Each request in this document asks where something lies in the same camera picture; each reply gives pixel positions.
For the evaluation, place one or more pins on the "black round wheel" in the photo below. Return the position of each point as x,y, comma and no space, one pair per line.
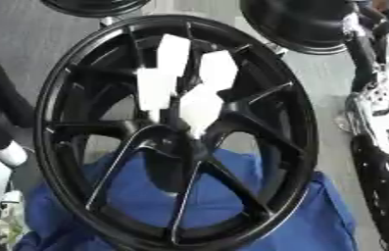
294,23
91,6

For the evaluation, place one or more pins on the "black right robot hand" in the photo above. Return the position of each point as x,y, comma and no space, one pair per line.
363,59

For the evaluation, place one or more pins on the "black spoked wheel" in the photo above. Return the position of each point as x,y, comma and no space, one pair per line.
260,108

